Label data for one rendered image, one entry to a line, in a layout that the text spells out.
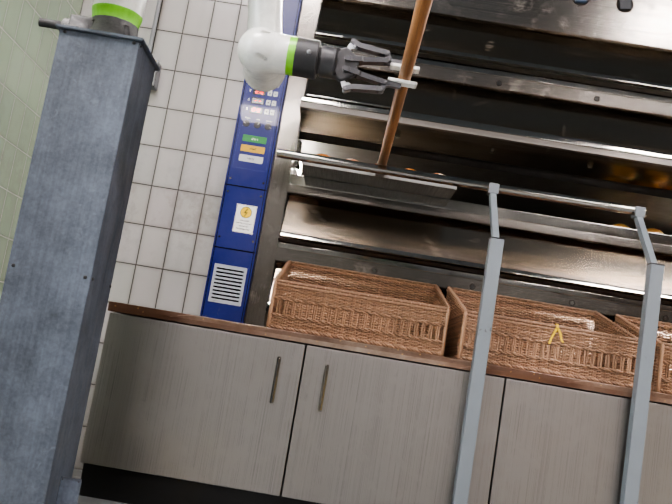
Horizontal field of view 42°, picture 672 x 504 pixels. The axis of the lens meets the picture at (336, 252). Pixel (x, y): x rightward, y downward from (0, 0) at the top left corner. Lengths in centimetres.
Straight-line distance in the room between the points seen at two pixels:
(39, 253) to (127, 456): 79
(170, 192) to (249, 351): 89
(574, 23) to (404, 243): 108
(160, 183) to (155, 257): 28
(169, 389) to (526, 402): 106
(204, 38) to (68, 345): 165
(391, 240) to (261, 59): 129
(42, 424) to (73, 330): 22
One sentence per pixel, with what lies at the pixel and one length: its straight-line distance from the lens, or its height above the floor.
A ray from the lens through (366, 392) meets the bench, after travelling 262.
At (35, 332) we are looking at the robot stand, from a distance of 216.
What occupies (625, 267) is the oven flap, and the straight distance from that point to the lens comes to 337.
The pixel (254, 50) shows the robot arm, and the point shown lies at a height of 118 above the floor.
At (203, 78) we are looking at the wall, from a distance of 339.
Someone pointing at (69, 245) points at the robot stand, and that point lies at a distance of 216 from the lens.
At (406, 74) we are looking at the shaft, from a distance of 207.
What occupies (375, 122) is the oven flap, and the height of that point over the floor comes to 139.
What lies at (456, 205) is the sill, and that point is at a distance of 326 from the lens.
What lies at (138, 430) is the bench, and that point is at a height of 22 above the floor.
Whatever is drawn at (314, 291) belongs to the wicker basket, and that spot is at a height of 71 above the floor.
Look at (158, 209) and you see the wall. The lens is 329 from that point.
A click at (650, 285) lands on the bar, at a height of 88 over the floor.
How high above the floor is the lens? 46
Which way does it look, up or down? 8 degrees up
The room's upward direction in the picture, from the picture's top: 10 degrees clockwise
